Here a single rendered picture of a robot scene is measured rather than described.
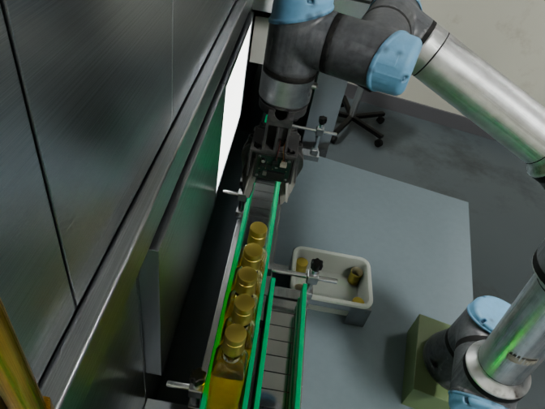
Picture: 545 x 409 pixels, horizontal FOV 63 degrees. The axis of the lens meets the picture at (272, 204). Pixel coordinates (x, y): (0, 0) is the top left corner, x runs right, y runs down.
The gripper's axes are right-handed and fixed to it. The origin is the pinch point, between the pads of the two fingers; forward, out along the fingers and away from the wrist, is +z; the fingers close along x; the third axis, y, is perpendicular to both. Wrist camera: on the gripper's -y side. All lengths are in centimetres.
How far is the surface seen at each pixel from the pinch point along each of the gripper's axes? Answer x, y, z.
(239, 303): -0.8, 17.8, 9.0
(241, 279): -1.3, 13.0, 9.2
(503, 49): 149, -271, 57
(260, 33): -13, -104, 14
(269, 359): 7.6, 10.8, 37.3
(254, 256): 0.1, 7.4, 9.2
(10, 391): -13, 49, -22
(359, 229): 33, -49, 50
